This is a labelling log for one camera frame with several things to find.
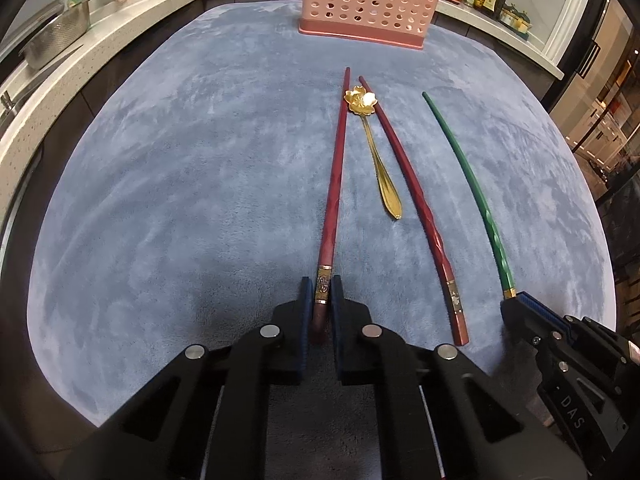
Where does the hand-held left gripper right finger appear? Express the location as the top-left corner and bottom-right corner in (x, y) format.
(332, 275), (587, 480)

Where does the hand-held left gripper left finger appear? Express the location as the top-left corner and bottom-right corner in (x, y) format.
(60, 276), (313, 480)

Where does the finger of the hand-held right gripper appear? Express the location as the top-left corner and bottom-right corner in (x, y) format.
(517, 292), (576, 332)
(501, 299), (543, 347)

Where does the green chopstick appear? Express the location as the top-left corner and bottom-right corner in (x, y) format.
(421, 91), (519, 302)

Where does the dark red chopstick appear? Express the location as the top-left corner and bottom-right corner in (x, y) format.
(358, 76), (471, 347)
(310, 66), (351, 345)

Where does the pink perforated utensil holder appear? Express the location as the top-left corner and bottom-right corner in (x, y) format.
(298, 0), (445, 51)

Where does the gold flower spoon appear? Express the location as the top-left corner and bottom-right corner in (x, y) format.
(343, 85), (403, 221)

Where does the blue velvet table cloth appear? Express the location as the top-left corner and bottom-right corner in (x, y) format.
(27, 0), (618, 431)

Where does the condiment jar set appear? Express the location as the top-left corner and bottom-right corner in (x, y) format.
(500, 2), (532, 36)

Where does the steel colander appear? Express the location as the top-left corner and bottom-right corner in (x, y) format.
(20, 0), (95, 71)

